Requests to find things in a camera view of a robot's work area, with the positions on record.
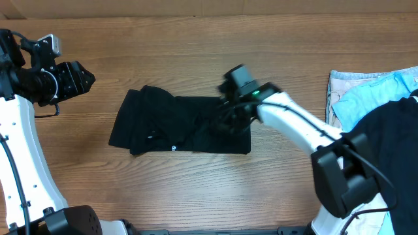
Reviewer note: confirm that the pale pink garment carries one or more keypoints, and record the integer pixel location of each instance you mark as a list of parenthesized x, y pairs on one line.
[(336, 94)]

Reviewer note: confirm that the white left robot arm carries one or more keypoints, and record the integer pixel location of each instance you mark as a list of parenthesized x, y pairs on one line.
[(34, 204)]

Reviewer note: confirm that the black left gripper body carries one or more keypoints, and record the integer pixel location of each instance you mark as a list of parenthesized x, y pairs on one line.
[(69, 80)]

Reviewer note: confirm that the black polo shirt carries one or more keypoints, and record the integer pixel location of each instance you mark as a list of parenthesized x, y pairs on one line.
[(151, 119)]

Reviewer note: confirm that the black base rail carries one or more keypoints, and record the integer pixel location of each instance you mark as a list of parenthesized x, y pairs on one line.
[(277, 231)]

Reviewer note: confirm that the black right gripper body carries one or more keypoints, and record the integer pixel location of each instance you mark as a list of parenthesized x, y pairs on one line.
[(226, 118)]

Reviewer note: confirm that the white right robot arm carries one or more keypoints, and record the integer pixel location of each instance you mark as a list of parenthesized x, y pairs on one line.
[(346, 179)]

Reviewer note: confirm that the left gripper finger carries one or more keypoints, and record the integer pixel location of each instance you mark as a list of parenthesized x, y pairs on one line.
[(86, 76), (80, 88)]

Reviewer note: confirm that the light blue garment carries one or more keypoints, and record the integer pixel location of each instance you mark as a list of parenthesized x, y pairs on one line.
[(367, 93)]

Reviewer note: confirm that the dark navy garment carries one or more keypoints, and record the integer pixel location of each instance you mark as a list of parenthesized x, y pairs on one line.
[(391, 130)]

